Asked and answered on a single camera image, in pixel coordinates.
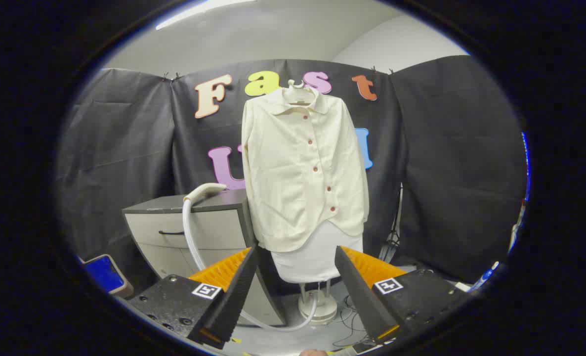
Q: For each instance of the white mannequin torso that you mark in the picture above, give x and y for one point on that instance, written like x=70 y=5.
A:
x=317 y=257

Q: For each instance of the blue screen device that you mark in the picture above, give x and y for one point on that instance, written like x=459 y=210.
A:
x=103 y=274

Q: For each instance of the white round stand base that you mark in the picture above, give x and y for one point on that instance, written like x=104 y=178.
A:
x=325 y=311

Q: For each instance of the dark tripod stand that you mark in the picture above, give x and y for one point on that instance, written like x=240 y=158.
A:
x=391 y=244

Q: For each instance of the grey cabinet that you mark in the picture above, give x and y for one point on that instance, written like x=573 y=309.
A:
x=209 y=232

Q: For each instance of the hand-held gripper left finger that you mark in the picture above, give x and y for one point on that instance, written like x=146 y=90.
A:
x=233 y=296

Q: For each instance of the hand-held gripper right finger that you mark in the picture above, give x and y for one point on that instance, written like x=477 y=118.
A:
x=362 y=291

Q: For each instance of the cream button shirt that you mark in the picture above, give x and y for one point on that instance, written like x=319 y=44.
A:
x=293 y=173

